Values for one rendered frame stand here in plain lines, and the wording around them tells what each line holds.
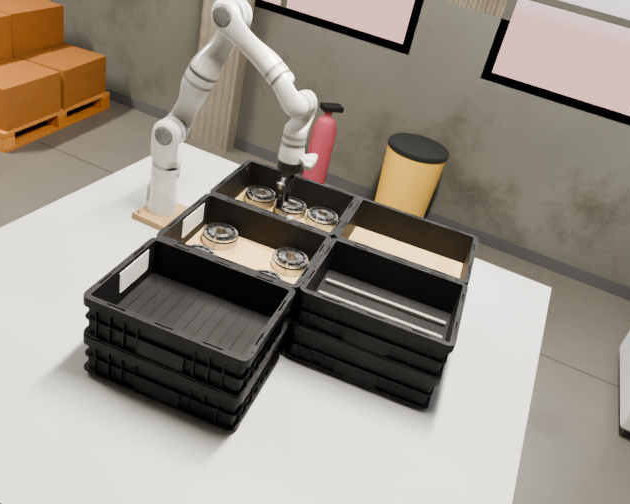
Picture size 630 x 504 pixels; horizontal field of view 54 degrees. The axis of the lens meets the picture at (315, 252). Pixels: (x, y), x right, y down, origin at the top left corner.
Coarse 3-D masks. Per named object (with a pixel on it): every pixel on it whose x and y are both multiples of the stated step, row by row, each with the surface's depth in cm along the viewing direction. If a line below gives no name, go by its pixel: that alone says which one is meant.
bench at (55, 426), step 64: (128, 192) 218; (192, 192) 227; (0, 256) 174; (64, 256) 180; (0, 320) 154; (64, 320) 158; (512, 320) 200; (0, 384) 137; (64, 384) 141; (320, 384) 158; (448, 384) 168; (512, 384) 173; (0, 448) 124; (64, 448) 127; (128, 448) 130; (192, 448) 134; (256, 448) 137; (320, 448) 141; (384, 448) 145; (448, 448) 149; (512, 448) 153
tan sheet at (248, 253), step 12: (192, 240) 177; (240, 240) 183; (216, 252) 175; (228, 252) 176; (240, 252) 177; (252, 252) 179; (264, 252) 180; (252, 264) 173; (264, 264) 175; (288, 276) 172
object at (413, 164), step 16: (400, 144) 349; (416, 144) 354; (432, 144) 359; (384, 160) 359; (400, 160) 344; (416, 160) 339; (432, 160) 340; (384, 176) 357; (400, 176) 348; (416, 176) 345; (432, 176) 348; (384, 192) 360; (400, 192) 352; (416, 192) 351; (432, 192) 359; (400, 208) 358; (416, 208) 358
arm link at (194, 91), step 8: (184, 80) 182; (192, 80) 181; (200, 80) 180; (184, 88) 183; (192, 88) 182; (200, 88) 182; (208, 88) 183; (184, 96) 186; (192, 96) 184; (200, 96) 184; (176, 104) 193; (184, 104) 190; (192, 104) 188; (200, 104) 189; (176, 112) 194; (184, 112) 192; (192, 112) 192; (184, 120) 194; (192, 120) 194
